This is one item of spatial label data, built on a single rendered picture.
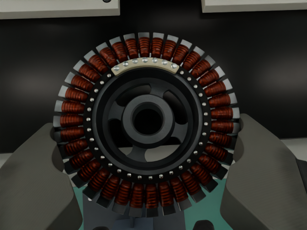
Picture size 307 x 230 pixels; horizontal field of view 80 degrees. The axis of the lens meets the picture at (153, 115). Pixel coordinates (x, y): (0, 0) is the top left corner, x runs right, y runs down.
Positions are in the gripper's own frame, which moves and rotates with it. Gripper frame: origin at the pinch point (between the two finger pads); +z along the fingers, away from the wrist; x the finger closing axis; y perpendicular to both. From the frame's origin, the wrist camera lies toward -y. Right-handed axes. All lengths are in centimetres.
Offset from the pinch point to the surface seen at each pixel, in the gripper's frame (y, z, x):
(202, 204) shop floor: 77, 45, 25
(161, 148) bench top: 7.2, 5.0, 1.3
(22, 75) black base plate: -0.7, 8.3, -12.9
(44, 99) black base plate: 1.4, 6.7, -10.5
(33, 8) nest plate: -6.9, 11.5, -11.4
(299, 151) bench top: 8.1, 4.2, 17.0
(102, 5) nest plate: -6.9, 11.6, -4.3
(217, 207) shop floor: 79, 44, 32
